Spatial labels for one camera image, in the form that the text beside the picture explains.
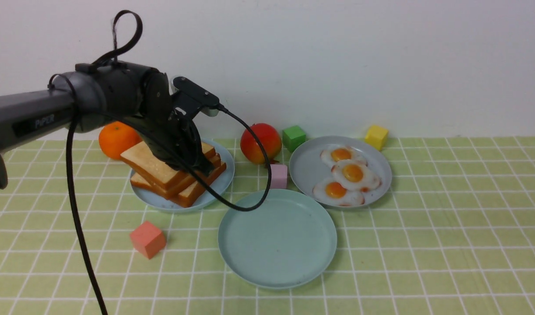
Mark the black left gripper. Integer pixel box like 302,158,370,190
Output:
140,72,215,177

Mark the fried egg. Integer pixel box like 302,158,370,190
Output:
312,178,365,207
331,159,381,192
320,145,368,168

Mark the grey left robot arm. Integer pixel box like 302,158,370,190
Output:
0,62,220,189

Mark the light blue bread plate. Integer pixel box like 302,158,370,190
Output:
130,139,235,213

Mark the red apple fruit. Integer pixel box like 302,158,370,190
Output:
240,123,283,165

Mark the orange fruit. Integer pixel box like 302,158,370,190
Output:
98,122,143,160

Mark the pink cube block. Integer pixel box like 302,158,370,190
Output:
270,164,289,189

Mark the green cube block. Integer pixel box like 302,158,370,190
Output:
283,125,307,152

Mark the salmon red cube block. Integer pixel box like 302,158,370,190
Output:
129,221,167,259

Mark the grey egg plate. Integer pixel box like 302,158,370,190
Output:
289,136,392,209

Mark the teal empty front plate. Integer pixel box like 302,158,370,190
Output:
217,189,338,291

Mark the yellow cube block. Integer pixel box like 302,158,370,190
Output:
364,124,389,151

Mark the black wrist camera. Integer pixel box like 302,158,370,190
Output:
171,76,220,119

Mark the black camera cable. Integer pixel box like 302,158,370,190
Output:
48,10,273,315

